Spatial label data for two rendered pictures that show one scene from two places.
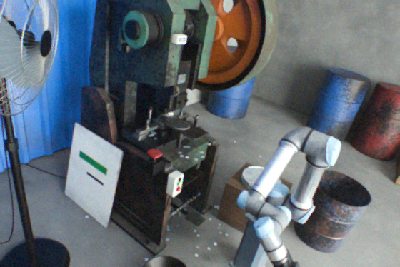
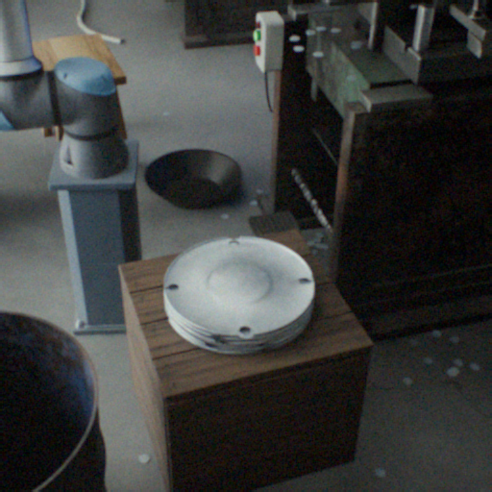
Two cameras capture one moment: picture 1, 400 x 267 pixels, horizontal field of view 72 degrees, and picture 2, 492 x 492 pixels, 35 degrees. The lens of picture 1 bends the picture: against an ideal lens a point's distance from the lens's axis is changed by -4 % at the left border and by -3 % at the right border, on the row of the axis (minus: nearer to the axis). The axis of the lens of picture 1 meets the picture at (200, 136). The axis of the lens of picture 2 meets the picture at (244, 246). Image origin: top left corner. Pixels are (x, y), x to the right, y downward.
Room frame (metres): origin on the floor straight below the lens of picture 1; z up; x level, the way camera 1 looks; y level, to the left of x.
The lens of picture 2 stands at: (2.55, -1.34, 1.40)
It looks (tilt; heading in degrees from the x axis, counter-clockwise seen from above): 38 degrees down; 133
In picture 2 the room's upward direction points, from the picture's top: 1 degrees clockwise
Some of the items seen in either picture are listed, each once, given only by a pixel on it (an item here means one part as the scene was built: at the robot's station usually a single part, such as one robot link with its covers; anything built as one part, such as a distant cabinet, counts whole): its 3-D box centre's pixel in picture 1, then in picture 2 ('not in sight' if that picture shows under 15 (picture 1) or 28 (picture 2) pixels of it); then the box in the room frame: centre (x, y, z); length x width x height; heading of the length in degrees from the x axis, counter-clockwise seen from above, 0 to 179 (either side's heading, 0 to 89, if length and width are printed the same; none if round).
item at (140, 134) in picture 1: (146, 127); not in sight; (1.52, 0.34, 0.76); 0.17 x 0.06 x 0.10; 149
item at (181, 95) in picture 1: (175, 81); not in sight; (1.64, 0.21, 1.04); 0.17 x 0.15 x 0.30; 59
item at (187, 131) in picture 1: (184, 136); (366, 12); (1.57, 0.10, 0.72); 0.25 x 0.14 x 0.14; 59
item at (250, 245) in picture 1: (256, 243); (104, 240); (1.28, -0.47, 0.23); 0.19 x 0.19 x 0.45; 47
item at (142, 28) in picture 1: (176, 28); not in sight; (1.66, 0.25, 1.33); 0.66 x 0.18 x 0.18; 149
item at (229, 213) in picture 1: (254, 200); (237, 363); (1.76, -0.50, 0.18); 0.40 x 0.38 x 0.35; 63
